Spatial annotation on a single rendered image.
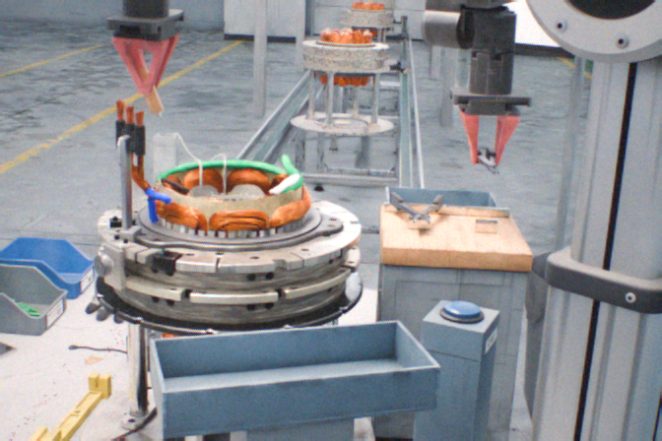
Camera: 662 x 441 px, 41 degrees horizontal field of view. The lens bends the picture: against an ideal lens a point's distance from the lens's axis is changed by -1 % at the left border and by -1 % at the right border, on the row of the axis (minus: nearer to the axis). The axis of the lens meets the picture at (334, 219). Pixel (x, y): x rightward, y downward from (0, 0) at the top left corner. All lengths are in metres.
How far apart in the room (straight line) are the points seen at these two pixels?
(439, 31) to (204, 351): 0.57
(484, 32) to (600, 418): 0.56
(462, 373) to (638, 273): 0.31
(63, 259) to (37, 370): 0.43
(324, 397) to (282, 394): 0.04
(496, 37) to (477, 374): 0.44
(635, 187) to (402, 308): 0.49
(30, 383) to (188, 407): 0.68
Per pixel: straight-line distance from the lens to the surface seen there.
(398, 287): 1.15
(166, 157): 1.17
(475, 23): 1.19
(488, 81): 1.19
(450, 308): 1.01
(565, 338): 0.80
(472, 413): 1.03
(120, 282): 1.02
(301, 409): 0.80
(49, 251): 1.85
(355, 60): 3.22
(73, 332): 1.59
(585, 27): 0.68
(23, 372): 1.47
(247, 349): 0.87
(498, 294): 1.17
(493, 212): 1.29
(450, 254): 1.14
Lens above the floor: 1.42
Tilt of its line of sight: 17 degrees down
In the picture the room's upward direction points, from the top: 3 degrees clockwise
